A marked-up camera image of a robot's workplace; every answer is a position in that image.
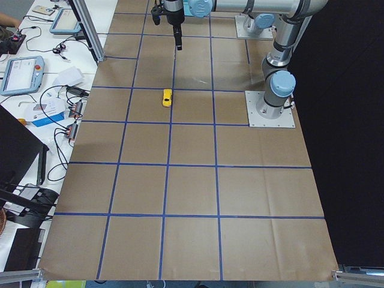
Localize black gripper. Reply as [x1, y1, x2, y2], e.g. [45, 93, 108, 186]
[151, 0, 184, 50]

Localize yellow toy beetle car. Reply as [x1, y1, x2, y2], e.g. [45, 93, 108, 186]
[162, 89, 173, 107]

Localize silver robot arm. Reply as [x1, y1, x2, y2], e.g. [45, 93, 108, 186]
[256, 14, 306, 119]
[151, 0, 327, 50]

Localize light blue plastic bin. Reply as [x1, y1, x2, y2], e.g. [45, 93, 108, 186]
[162, 0, 214, 18]

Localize far grey teach pendant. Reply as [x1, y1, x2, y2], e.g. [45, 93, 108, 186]
[50, 8, 81, 35]

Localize grey teach pendant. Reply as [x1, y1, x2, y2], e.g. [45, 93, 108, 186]
[50, 8, 81, 35]
[1, 56, 45, 96]

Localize white folded paper box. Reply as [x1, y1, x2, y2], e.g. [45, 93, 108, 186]
[52, 66, 84, 86]

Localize black power adapter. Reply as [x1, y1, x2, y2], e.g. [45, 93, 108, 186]
[66, 86, 89, 97]

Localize blue and white box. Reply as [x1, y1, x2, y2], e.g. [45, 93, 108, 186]
[23, 94, 65, 128]

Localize near grey teach pendant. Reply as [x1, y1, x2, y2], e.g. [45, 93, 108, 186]
[1, 56, 45, 96]

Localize black monitor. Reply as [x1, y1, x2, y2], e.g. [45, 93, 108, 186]
[1, 107, 49, 192]

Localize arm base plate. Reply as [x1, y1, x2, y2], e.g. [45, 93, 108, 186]
[235, 13, 275, 41]
[245, 91, 296, 128]

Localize aluminium frame post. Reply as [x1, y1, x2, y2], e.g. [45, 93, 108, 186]
[69, 0, 105, 64]

